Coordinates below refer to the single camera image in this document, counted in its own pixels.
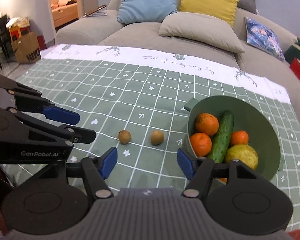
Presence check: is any green cucumber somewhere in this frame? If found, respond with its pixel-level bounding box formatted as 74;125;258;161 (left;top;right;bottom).
207;111;234;163

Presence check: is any light blue cushion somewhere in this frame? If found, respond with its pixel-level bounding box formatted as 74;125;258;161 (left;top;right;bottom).
117;0;178;24

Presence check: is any green colander bowl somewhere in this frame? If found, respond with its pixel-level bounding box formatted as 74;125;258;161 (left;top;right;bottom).
184;95;281;180

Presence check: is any green grid tablecloth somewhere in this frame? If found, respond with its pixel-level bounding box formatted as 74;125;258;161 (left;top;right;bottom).
18;45;300;230

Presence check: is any blue patterned cushion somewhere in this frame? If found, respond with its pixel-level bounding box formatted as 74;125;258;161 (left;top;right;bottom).
244;17;285;61

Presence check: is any beige sofa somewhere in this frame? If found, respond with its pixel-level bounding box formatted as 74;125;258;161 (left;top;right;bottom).
55;0;300;122

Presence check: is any yellow-green pear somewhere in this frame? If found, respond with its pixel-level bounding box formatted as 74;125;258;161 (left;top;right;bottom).
224;144;258;170

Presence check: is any dark green bag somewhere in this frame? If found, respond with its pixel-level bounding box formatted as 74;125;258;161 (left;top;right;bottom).
284;40;300;64

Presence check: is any brown Nike paper bag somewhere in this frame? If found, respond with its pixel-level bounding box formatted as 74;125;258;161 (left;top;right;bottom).
12;32;41;64

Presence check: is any yellow cushion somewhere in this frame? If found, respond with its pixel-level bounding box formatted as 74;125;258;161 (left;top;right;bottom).
179;0;239;27

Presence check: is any brown longan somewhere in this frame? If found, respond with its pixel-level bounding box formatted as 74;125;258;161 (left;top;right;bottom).
118;130;132;145
150;130;165;146

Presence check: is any beige cushion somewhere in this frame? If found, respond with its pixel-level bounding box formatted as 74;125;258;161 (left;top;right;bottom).
159;12;245;53

